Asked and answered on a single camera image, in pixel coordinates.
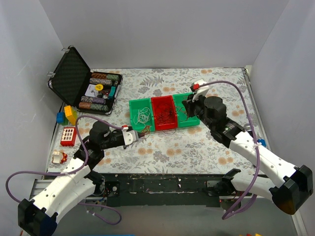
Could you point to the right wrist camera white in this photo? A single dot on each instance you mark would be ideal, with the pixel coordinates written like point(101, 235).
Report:
point(199, 88)

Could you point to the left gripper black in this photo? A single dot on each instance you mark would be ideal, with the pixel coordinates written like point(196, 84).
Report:
point(120, 139)

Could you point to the small blue toy brick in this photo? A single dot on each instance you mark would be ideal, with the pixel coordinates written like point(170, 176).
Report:
point(262, 142)

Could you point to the red plastic bin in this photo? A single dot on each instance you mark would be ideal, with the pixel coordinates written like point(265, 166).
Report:
point(165, 116)

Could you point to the green plastic bin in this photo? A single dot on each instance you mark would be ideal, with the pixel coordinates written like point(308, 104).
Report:
point(183, 120)
point(141, 115)

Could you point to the yellow poker dealer chip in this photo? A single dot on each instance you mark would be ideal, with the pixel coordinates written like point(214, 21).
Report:
point(99, 87)

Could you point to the green plastic bin left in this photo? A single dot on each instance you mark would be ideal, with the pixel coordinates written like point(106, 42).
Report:
point(141, 115)

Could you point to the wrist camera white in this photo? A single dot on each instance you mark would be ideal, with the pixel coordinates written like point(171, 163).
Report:
point(199, 88)
point(130, 137)

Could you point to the black poker chip case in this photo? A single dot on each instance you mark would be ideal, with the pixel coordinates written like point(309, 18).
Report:
point(74, 82)

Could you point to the red white toy brick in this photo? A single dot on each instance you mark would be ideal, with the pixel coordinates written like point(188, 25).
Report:
point(68, 137)

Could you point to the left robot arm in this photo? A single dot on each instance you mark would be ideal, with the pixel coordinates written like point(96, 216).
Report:
point(41, 215)

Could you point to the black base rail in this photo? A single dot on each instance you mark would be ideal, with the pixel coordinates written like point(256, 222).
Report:
point(120, 190)

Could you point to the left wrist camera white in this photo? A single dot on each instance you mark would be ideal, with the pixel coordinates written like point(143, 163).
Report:
point(130, 137)

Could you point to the yellow toy brick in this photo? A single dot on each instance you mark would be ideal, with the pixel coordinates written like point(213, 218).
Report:
point(70, 114)

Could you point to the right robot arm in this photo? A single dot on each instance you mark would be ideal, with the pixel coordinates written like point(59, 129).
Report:
point(285, 184)

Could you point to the small white red toy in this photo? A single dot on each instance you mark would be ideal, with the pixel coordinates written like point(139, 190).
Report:
point(59, 157)

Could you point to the green plastic bin right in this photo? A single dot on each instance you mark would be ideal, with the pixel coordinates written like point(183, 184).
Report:
point(183, 120)

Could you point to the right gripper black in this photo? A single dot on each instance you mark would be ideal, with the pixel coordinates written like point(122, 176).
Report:
point(188, 108)

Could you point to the green toy brick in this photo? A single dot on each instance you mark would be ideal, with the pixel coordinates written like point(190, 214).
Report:
point(65, 122)

